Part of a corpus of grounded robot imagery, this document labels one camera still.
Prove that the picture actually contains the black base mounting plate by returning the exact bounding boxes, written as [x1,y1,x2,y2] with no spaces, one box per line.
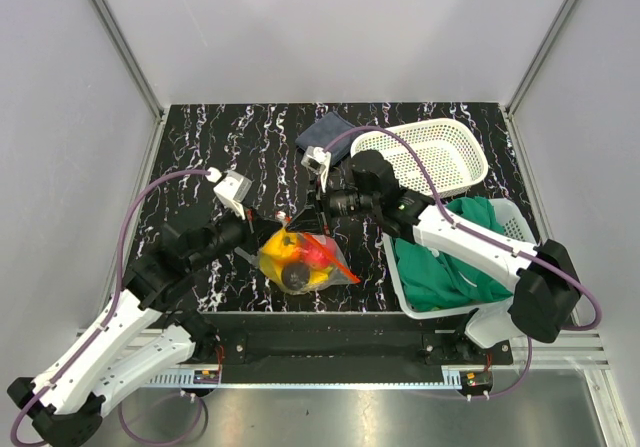
[190,313,513,387]

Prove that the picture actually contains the yellow fake bell pepper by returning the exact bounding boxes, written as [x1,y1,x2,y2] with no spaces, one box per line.
[258,229,302,282]

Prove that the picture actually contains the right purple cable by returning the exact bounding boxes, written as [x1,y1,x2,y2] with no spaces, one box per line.
[324,125,601,333]

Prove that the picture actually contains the green cloth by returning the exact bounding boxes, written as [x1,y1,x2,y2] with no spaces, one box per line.
[392,195,514,313]

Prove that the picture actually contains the dark blue folded cloth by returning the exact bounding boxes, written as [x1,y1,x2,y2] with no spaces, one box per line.
[295,112,359,166]

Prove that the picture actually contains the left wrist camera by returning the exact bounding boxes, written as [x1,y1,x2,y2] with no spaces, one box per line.
[206,167,252,220]

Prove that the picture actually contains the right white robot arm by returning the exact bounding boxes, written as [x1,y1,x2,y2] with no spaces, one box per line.
[291,147,583,364]

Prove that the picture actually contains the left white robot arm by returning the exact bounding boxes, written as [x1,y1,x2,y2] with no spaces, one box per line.
[7,209,281,446]

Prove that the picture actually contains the yellow fake bananas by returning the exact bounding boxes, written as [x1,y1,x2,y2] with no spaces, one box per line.
[282,268,331,295]

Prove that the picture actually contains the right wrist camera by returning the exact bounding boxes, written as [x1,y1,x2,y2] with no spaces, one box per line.
[301,146,332,178]

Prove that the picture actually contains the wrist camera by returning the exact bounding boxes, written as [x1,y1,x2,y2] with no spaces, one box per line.
[301,146,332,178]
[206,167,252,220]

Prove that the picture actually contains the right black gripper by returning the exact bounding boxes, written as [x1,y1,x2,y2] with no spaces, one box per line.
[285,175,379,237]

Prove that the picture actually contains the white perforated basket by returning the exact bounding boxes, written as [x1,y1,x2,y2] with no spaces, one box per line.
[350,118,489,198]

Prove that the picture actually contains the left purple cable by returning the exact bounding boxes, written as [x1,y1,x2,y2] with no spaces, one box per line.
[9,167,221,446]

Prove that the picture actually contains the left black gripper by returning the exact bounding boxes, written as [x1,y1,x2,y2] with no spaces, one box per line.
[189,198,284,272]

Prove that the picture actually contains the dark fake avocado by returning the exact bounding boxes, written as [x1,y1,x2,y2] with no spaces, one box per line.
[281,262,311,292]

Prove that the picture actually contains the white basket with clothes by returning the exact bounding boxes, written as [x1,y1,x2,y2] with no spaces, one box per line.
[382,198,537,320]

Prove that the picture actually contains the purple cable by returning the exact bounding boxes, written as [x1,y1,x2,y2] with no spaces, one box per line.
[324,125,601,333]
[9,167,221,446]

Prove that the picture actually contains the clear zip top bag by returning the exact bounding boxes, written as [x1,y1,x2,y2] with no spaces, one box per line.
[257,228,360,295]

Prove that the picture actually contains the red fake apple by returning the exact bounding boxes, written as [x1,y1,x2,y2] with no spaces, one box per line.
[301,240,332,270]

